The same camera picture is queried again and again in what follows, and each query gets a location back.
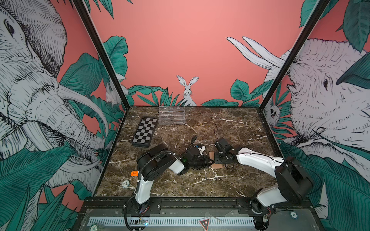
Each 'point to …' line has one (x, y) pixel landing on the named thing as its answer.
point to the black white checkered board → (144, 134)
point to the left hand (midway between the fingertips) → (216, 162)
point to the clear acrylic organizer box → (171, 115)
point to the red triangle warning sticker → (205, 224)
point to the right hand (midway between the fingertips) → (215, 157)
